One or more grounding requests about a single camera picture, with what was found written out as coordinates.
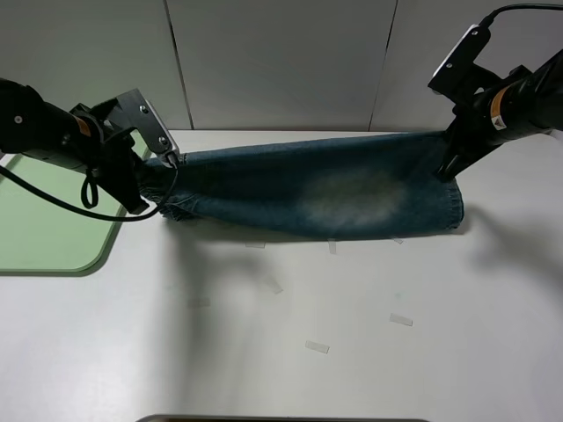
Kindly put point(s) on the clear tape piece centre slanted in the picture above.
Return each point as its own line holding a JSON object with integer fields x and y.
{"x": 273, "y": 285}

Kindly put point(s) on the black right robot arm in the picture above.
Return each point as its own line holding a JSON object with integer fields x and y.
{"x": 491, "y": 111}

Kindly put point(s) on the clear tape piece bottom centre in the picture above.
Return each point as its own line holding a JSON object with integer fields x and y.
{"x": 317, "y": 347}

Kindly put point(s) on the clear tape piece centre upright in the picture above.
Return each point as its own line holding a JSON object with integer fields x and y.
{"x": 332, "y": 244}

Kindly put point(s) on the clear tape piece lower left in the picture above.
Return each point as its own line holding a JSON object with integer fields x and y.
{"x": 198, "y": 303}

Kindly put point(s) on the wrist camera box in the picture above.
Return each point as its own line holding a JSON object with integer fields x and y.
{"x": 142, "y": 115}
{"x": 457, "y": 63}

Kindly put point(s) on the clear tape piece lower right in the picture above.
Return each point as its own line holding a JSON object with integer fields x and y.
{"x": 398, "y": 319}

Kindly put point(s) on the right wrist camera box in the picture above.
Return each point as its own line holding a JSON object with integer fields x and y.
{"x": 457, "y": 63}

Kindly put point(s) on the children's blue denim shorts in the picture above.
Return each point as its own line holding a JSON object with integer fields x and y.
{"x": 353, "y": 188}

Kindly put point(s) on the light green plastic tray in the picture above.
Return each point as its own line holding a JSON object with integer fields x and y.
{"x": 39, "y": 239}

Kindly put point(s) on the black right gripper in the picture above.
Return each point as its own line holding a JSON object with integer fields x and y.
{"x": 468, "y": 135}

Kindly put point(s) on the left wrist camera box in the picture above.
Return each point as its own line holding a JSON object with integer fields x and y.
{"x": 142, "y": 115}

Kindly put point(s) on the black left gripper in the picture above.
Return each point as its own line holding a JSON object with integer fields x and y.
{"x": 110, "y": 162}

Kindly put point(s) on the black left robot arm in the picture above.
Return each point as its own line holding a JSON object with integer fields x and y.
{"x": 84, "y": 140}

